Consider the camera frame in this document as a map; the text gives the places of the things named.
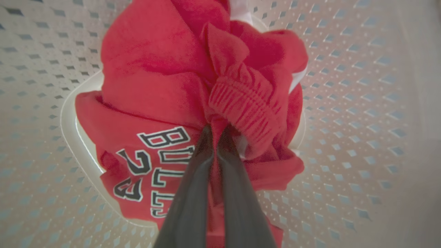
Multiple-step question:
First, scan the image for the cream perforated laundry basket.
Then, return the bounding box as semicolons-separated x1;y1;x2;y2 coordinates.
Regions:
0;0;441;248

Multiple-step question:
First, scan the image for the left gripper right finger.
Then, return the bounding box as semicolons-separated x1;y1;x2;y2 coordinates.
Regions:
216;125;277;248

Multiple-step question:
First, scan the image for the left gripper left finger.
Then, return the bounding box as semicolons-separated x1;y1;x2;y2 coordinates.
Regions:
153;124;215;248

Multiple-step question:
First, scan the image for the red garment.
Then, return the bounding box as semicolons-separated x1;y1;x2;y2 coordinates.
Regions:
74;0;309;248

